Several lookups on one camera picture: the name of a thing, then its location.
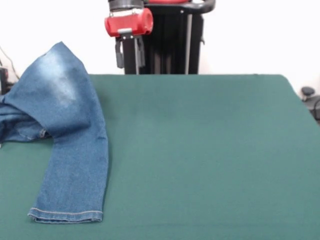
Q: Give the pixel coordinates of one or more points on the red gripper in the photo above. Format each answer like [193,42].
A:
[125,25]

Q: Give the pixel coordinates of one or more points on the blue denim jeans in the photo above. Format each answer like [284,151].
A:
[62,112]

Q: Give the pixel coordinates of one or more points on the dark green table cloth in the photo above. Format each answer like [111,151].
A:
[200,162]

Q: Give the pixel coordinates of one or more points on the black equipment box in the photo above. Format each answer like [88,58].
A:
[3,80]

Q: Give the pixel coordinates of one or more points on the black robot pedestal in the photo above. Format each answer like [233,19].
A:
[172,37]

